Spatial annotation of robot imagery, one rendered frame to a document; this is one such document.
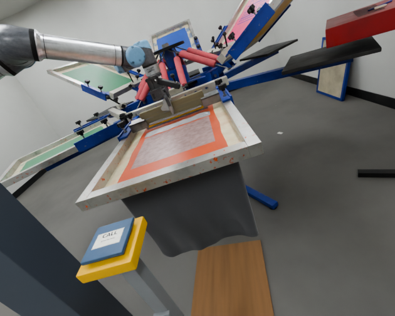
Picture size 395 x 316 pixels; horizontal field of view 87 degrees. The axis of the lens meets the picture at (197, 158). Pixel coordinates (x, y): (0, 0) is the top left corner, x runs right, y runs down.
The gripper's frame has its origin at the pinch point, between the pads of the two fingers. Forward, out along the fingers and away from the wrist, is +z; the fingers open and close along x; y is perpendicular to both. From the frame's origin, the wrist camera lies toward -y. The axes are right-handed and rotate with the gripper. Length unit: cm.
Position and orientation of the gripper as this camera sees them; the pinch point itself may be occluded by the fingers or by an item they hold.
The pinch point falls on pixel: (173, 110)
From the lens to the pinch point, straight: 115.8
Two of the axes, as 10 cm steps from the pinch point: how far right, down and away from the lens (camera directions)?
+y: -9.4, 3.1, 1.4
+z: 3.4, 8.2, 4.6
